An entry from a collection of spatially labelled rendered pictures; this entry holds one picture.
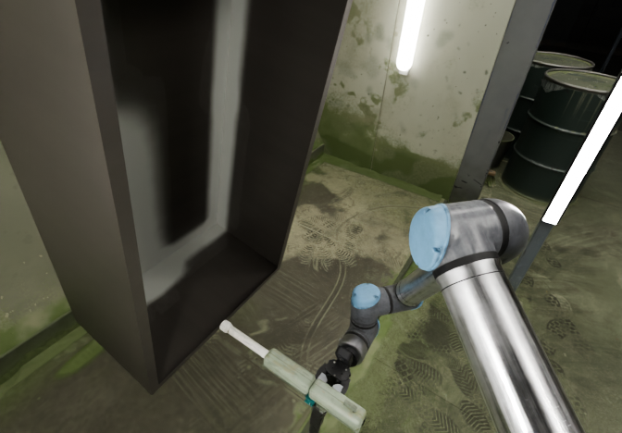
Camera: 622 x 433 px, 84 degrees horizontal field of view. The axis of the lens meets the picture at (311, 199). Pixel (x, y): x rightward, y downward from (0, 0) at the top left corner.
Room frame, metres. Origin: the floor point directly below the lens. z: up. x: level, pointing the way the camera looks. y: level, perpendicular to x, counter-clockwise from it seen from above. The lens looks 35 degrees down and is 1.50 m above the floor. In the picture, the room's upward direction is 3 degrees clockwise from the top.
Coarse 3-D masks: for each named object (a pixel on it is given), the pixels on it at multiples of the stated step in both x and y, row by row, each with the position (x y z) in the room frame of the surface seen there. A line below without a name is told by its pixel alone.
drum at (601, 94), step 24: (552, 96) 2.44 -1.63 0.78; (576, 96) 2.32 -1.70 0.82; (600, 96) 2.25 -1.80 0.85; (528, 120) 2.58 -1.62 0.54; (552, 120) 2.37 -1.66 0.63; (576, 120) 2.28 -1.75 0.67; (528, 144) 2.46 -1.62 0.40; (552, 144) 2.32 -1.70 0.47; (576, 144) 2.25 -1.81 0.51; (528, 168) 2.38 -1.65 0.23; (552, 168) 2.27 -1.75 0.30; (528, 192) 2.32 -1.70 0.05; (552, 192) 2.25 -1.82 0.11
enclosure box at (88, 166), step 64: (0, 0) 0.46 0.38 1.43; (64, 0) 0.38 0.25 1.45; (128, 0) 0.81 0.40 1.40; (192, 0) 0.95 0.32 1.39; (256, 0) 1.03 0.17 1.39; (320, 0) 0.93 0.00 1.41; (0, 64) 0.50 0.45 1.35; (64, 64) 0.40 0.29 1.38; (128, 64) 0.81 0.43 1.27; (192, 64) 0.97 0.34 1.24; (256, 64) 1.03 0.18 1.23; (320, 64) 0.92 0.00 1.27; (0, 128) 0.56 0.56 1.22; (64, 128) 0.43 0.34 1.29; (128, 128) 0.81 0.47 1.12; (192, 128) 0.99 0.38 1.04; (256, 128) 1.03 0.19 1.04; (64, 192) 0.48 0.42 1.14; (128, 192) 0.42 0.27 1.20; (192, 192) 1.02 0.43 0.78; (256, 192) 1.04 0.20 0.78; (64, 256) 0.56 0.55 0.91; (128, 256) 0.41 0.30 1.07; (192, 256) 0.96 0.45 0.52; (256, 256) 1.02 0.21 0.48; (128, 320) 0.45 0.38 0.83; (192, 320) 0.71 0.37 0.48
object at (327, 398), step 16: (224, 320) 0.66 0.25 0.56; (240, 336) 0.61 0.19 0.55; (256, 352) 0.57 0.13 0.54; (272, 352) 0.56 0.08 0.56; (272, 368) 0.52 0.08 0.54; (288, 368) 0.52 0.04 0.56; (304, 368) 0.52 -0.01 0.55; (288, 384) 0.49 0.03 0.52; (304, 384) 0.48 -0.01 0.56; (320, 384) 0.48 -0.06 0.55; (320, 400) 0.44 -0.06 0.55; (336, 400) 0.44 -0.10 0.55; (320, 416) 0.44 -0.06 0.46; (336, 416) 0.42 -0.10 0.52; (352, 416) 0.41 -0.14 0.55
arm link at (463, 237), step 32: (416, 224) 0.52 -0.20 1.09; (448, 224) 0.47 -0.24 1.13; (480, 224) 0.48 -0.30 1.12; (416, 256) 0.48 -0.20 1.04; (448, 256) 0.44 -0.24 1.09; (480, 256) 0.43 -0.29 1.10; (448, 288) 0.41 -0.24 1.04; (480, 288) 0.38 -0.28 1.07; (512, 288) 0.39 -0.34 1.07; (480, 320) 0.34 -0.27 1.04; (512, 320) 0.34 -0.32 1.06; (480, 352) 0.31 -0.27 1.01; (512, 352) 0.30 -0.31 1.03; (544, 352) 0.31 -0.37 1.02; (480, 384) 0.29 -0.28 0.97; (512, 384) 0.26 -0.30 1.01; (544, 384) 0.26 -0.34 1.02; (512, 416) 0.23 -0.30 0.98; (544, 416) 0.23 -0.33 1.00; (576, 416) 0.23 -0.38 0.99
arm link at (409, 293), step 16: (512, 208) 0.53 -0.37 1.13; (512, 224) 0.50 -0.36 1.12; (512, 240) 0.48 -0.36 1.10; (528, 240) 0.52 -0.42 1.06; (512, 256) 0.50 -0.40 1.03; (416, 272) 0.71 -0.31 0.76; (384, 288) 0.78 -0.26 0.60; (400, 288) 0.75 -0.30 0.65; (416, 288) 0.68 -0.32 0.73; (432, 288) 0.65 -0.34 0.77; (400, 304) 0.73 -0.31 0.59; (416, 304) 0.72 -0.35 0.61
